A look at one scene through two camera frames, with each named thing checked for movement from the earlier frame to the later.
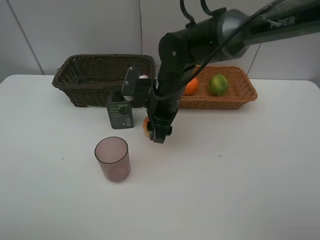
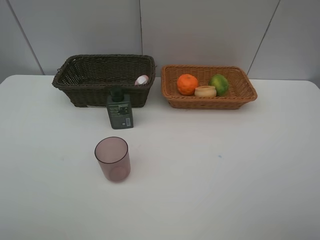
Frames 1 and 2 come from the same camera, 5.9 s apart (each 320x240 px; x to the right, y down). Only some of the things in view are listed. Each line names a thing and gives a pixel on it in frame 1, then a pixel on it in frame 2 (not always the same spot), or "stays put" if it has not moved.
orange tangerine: (192, 88) stays put
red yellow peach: (145, 126) to (205, 91)
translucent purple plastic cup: (113, 153) stays put
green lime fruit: (218, 85) stays put
